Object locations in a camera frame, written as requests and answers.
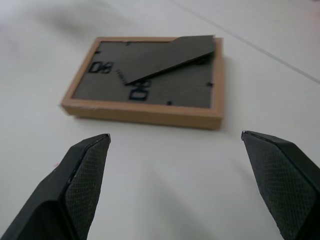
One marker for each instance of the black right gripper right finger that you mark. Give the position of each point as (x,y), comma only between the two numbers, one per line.
(282,180)

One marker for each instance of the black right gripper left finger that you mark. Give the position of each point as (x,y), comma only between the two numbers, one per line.
(62,190)

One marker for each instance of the wooden picture frame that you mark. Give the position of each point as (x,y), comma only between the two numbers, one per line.
(150,75)

